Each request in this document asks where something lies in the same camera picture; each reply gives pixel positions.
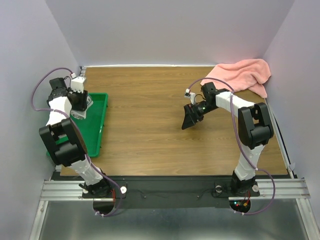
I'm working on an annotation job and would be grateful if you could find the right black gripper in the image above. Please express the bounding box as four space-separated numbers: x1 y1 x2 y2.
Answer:
181 100 217 130

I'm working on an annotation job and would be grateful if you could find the rabbit print towel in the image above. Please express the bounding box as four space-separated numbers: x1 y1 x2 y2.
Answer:
70 95 94 120

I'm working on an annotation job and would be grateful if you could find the pink towel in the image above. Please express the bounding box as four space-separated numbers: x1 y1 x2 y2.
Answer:
200 58 271 99

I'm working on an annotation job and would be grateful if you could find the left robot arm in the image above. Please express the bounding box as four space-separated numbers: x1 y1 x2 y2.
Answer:
39 76 112 198

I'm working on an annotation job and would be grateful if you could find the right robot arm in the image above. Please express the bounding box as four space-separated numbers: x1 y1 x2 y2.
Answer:
181 82 274 195

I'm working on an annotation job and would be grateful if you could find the green plastic tray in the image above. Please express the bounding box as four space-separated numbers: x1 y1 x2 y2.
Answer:
39 93 108 166

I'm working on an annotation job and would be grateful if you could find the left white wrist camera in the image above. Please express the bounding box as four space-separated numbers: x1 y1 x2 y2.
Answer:
70 73 86 94

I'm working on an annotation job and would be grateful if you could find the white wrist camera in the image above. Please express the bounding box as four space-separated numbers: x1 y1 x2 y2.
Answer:
184 88 196 105
70 73 86 94

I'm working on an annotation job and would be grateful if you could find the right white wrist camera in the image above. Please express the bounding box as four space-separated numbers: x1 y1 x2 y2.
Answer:
184 88 196 105

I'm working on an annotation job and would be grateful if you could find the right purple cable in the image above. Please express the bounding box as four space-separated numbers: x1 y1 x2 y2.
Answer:
184 77 276 216

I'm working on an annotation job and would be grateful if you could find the purple cable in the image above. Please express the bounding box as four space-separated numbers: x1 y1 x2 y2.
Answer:
184 77 276 216
30 66 125 218

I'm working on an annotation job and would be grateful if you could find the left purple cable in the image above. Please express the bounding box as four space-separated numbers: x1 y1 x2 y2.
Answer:
30 66 125 218

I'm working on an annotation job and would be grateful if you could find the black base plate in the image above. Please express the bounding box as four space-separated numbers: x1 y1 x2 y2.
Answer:
82 175 260 209

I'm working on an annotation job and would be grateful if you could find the aluminium frame rail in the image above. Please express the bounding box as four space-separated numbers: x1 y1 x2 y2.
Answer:
29 66 312 240

